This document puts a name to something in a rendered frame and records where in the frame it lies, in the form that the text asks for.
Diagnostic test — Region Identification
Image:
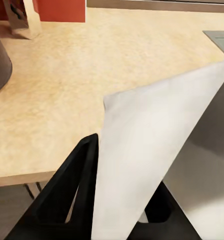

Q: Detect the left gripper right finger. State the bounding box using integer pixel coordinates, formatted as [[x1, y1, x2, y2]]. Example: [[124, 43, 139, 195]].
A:
[[127, 181, 202, 240]]

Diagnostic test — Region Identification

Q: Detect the paper coffee filter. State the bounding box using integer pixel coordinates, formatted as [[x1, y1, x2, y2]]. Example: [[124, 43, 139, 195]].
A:
[[91, 61, 224, 240]]

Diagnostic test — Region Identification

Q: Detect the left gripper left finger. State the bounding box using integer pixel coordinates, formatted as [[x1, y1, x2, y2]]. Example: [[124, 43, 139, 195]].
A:
[[5, 133, 100, 240]]

